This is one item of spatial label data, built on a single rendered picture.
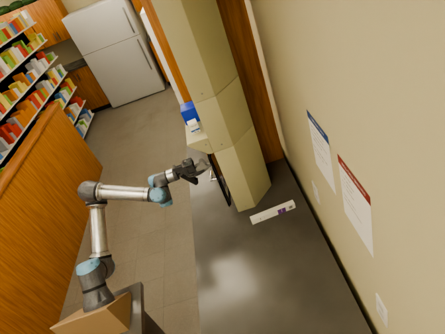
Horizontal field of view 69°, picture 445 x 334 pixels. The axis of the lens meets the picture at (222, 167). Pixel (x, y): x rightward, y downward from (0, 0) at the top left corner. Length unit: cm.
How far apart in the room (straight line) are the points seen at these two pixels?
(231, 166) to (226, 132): 22
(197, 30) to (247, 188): 91
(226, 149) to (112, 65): 522
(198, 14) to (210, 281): 127
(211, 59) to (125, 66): 524
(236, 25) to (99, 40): 497
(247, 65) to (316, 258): 110
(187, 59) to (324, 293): 120
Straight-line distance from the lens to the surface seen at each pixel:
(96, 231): 193
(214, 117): 162
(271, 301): 164
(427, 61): 54
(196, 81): 154
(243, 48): 191
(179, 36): 148
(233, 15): 186
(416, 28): 54
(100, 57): 675
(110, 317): 176
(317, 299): 161
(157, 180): 184
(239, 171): 182
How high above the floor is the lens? 236
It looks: 36 degrees down
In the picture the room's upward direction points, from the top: 22 degrees counter-clockwise
